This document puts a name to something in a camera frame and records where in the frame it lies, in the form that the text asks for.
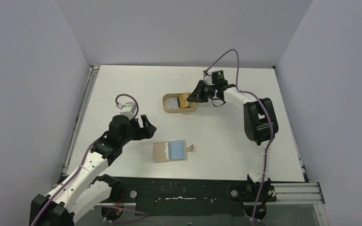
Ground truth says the gold VIP card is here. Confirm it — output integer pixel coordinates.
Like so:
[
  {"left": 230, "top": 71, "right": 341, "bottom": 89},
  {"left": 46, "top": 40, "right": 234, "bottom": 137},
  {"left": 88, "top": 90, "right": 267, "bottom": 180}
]
[{"left": 179, "top": 92, "right": 190, "bottom": 109}]

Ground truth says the silver VIP card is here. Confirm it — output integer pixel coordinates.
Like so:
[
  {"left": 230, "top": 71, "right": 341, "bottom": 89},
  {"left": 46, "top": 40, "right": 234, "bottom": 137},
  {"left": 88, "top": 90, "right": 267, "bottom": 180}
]
[{"left": 165, "top": 97, "right": 180, "bottom": 109}]

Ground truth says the beige leather card holder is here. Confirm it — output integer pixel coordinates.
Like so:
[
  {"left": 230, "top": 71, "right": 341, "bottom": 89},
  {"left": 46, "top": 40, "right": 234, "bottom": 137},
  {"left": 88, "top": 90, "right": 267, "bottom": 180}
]
[{"left": 153, "top": 140, "right": 194, "bottom": 163}]

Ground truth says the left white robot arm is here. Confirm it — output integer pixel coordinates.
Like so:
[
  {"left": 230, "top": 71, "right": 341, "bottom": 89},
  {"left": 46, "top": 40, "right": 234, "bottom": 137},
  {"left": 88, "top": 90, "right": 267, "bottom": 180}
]
[{"left": 29, "top": 114, "right": 157, "bottom": 226}]

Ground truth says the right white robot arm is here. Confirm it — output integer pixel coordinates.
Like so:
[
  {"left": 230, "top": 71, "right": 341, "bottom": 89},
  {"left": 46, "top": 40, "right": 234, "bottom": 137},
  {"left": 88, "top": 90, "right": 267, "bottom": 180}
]
[{"left": 187, "top": 70, "right": 279, "bottom": 200}]

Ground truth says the oval wooden tray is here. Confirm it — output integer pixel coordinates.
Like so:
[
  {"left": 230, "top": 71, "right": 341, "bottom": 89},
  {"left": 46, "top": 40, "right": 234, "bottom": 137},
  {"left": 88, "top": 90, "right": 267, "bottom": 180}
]
[{"left": 162, "top": 92, "right": 198, "bottom": 113}]

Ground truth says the black looped cable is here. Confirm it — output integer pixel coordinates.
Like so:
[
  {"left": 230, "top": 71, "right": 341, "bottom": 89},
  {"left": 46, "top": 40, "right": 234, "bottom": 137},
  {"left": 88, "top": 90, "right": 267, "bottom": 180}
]
[{"left": 212, "top": 97, "right": 227, "bottom": 108}]

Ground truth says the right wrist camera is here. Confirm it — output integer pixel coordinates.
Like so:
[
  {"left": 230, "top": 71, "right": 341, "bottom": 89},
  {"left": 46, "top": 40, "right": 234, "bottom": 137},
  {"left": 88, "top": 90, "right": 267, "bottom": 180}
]
[{"left": 203, "top": 71, "right": 212, "bottom": 79}]

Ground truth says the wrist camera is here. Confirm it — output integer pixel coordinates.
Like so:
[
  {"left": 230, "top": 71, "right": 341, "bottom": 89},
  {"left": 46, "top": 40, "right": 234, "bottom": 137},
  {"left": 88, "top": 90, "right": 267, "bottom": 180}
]
[
  {"left": 203, "top": 71, "right": 212, "bottom": 79},
  {"left": 117, "top": 102, "right": 137, "bottom": 119}
]

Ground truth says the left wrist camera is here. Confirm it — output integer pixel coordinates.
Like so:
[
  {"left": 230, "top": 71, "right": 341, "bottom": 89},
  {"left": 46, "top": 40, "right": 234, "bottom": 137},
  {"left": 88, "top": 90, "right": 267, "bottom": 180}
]
[{"left": 117, "top": 102, "right": 137, "bottom": 119}]

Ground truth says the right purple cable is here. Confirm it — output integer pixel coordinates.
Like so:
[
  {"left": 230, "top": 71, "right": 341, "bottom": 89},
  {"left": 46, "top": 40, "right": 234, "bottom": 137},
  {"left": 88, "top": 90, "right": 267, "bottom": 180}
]
[{"left": 203, "top": 48, "right": 277, "bottom": 226}]

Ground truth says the purple cable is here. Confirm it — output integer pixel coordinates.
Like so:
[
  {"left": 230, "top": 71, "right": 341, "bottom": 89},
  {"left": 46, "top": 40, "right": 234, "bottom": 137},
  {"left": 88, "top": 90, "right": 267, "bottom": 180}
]
[
  {"left": 29, "top": 94, "right": 150, "bottom": 226},
  {"left": 203, "top": 48, "right": 277, "bottom": 226}
]

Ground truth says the left side aluminium rail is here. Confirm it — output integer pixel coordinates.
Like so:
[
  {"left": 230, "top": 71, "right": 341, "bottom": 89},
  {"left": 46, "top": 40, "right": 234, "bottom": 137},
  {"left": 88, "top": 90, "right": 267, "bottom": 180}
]
[{"left": 61, "top": 65, "right": 100, "bottom": 176}]

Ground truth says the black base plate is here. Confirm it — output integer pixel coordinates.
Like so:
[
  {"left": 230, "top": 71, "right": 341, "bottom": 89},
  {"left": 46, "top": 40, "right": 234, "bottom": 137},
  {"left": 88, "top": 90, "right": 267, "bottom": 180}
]
[{"left": 97, "top": 177, "right": 277, "bottom": 218}]

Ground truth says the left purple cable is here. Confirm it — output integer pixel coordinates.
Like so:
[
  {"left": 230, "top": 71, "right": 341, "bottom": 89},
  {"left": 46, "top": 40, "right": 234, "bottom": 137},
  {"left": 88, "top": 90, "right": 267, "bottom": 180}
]
[{"left": 29, "top": 94, "right": 150, "bottom": 226}]

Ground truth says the aluminium frame rail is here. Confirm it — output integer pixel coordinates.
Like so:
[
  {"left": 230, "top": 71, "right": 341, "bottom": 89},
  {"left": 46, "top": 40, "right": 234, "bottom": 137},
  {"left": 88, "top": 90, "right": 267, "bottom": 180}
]
[{"left": 39, "top": 183, "right": 330, "bottom": 226}]

